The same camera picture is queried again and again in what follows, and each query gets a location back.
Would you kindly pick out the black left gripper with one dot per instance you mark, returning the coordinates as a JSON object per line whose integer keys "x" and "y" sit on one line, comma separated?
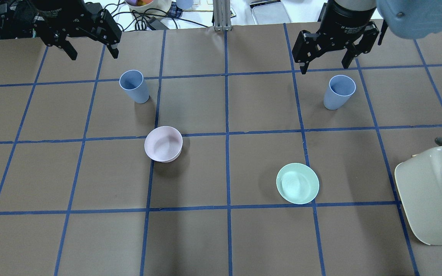
{"x": 53, "y": 17}

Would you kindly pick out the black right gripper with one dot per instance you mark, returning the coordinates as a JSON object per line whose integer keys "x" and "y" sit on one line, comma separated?
{"x": 346, "y": 21}

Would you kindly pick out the blue cup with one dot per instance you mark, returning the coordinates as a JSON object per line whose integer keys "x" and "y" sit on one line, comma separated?
{"x": 135, "y": 86}
{"x": 339, "y": 90}

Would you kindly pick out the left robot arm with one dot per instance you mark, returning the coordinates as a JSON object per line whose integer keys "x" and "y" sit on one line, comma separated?
{"x": 16, "y": 20}

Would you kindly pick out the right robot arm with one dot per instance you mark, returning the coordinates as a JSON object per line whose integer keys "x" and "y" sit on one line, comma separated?
{"x": 407, "y": 19}

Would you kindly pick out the white bowl with items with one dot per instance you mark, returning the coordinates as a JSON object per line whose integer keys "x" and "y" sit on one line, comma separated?
{"x": 155, "y": 8}

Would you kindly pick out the grey tray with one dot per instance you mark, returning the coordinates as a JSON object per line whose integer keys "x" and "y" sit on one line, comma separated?
{"x": 269, "y": 12}

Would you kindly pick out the green bowl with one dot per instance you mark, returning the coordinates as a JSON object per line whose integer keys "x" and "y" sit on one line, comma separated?
{"x": 297, "y": 183}

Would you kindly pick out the cream toaster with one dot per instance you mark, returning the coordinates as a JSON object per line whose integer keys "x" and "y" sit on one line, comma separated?
{"x": 419, "y": 183}

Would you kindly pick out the aluminium frame post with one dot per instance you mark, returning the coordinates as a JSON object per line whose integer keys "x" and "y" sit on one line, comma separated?
{"x": 222, "y": 15}

